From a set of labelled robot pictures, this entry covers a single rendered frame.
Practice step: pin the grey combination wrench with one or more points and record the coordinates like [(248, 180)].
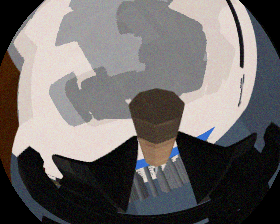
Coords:
[(242, 83)]

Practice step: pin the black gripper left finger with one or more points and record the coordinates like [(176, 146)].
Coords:
[(112, 174)]

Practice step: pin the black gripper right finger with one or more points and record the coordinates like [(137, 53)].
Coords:
[(207, 163)]

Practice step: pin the blue flat strip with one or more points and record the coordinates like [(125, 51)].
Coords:
[(141, 163)]

